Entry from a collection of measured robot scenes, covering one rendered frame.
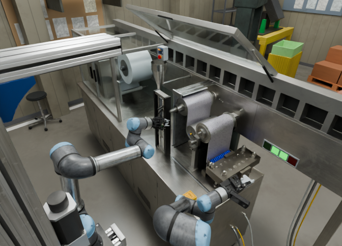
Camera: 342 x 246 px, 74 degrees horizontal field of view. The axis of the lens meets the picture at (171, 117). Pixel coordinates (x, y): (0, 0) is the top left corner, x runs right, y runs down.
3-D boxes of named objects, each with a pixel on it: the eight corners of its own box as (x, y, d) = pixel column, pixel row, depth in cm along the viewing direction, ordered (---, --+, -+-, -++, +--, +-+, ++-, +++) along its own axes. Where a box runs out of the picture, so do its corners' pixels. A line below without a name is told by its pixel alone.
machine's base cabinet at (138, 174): (90, 134, 360) (79, 84, 314) (127, 121, 392) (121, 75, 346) (192, 283, 188) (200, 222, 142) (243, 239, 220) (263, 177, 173)
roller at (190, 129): (186, 135, 175) (186, 123, 169) (209, 125, 188) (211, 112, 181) (196, 143, 167) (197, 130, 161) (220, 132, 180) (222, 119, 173)
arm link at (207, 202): (195, 205, 119) (196, 194, 115) (211, 196, 124) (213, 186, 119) (204, 217, 113) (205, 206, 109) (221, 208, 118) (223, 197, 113)
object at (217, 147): (206, 162, 164) (208, 142, 154) (228, 149, 176) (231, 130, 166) (206, 162, 164) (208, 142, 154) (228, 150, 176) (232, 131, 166)
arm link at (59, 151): (70, 236, 127) (56, 159, 101) (61, 217, 136) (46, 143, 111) (91, 224, 134) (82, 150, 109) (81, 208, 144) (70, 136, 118)
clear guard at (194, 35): (129, 7, 176) (130, 7, 176) (172, 38, 211) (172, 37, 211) (233, 33, 104) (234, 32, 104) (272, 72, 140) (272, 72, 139)
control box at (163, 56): (155, 59, 176) (155, 46, 170) (162, 57, 180) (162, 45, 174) (162, 61, 171) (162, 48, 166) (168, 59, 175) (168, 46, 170)
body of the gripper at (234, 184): (237, 173, 125) (220, 182, 120) (247, 187, 121) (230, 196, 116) (232, 180, 131) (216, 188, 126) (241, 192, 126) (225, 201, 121)
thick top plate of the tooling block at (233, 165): (205, 172, 162) (206, 166, 159) (242, 151, 182) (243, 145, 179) (222, 187, 151) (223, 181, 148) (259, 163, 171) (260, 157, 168)
